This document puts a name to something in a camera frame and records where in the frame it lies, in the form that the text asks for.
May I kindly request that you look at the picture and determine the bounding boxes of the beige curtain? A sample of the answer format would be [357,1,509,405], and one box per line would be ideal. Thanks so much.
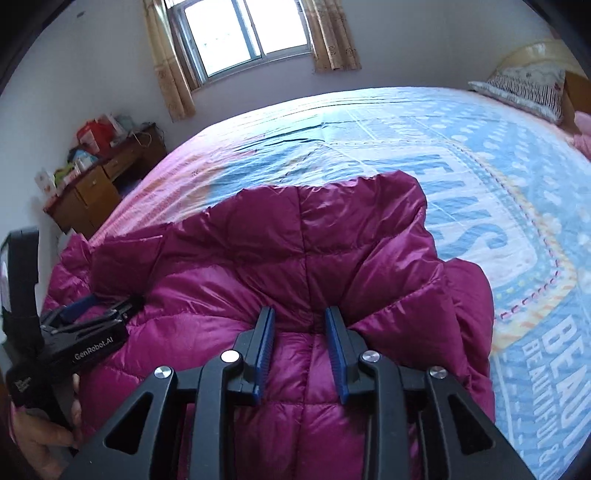
[142,0,195,122]
[301,0,362,72]

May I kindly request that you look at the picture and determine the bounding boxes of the wooden desk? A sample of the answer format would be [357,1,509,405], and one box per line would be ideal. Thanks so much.
[43,123,167,239]

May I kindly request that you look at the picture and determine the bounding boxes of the window with aluminium frame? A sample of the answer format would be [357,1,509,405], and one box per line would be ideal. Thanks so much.
[166,0,311,86]

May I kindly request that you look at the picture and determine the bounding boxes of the blue and pink bed sheet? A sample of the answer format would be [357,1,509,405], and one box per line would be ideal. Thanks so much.
[89,88,590,479]

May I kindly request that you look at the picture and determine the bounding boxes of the magenta puffer down jacket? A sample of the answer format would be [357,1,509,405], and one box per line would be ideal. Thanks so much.
[45,172,495,479]

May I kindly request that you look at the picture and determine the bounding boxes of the right beige curtain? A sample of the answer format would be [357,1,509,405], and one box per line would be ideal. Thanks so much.
[301,0,362,72]

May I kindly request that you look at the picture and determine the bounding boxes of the wooden headboard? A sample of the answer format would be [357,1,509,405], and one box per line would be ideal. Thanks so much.
[497,39,590,134]

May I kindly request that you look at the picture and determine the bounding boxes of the person's left hand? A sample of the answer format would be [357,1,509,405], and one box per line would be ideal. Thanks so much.
[10,374,82,479]

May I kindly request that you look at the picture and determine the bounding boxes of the left beige curtain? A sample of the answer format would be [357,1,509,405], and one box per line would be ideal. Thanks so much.
[142,0,195,122]

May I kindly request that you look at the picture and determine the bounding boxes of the white card box on desk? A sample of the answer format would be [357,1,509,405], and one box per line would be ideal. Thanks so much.
[34,169,56,198]

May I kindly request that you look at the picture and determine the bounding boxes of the green item on desk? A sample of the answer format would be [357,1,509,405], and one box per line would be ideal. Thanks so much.
[53,163,80,187]

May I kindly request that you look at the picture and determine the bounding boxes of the red gift box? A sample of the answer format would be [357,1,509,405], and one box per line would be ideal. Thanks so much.
[76,120,115,155]

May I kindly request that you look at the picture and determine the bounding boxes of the patterned pillow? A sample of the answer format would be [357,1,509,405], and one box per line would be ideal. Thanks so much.
[468,62,566,125]

